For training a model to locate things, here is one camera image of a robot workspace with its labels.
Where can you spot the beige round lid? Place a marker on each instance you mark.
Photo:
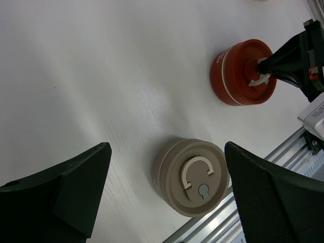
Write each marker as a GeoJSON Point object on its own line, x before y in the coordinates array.
{"type": "Point", "coordinates": [194, 177]}

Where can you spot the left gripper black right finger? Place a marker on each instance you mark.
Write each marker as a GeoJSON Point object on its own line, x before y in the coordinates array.
{"type": "Point", "coordinates": [274, 204]}

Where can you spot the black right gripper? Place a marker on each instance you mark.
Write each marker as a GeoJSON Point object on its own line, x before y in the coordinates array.
{"type": "Point", "coordinates": [299, 62]}

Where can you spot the slotted cable duct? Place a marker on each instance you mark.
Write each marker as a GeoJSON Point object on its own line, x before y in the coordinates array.
{"type": "Point", "coordinates": [312, 166]}

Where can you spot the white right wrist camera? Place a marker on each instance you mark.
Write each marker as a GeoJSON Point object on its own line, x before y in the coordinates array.
{"type": "Point", "coordinates": [312, 117]}

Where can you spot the red steel bowl container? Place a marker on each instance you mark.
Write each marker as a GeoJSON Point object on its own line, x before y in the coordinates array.
{"type": "Point", "coordinates": [216, 78]}

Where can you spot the red round lid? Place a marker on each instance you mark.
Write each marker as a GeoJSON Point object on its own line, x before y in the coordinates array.
{"type": "Point", "coordinates": [241, 68]}

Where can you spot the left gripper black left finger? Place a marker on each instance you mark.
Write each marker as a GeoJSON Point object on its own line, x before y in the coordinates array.
{"type": "Point", "coordinates": [58, 204]}

